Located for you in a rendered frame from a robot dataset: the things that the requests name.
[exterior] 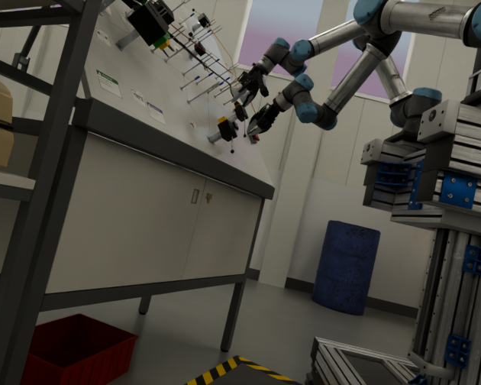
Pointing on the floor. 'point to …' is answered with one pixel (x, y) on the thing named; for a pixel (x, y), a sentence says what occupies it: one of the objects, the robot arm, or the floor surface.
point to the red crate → (77, 352)
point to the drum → (346, 267)
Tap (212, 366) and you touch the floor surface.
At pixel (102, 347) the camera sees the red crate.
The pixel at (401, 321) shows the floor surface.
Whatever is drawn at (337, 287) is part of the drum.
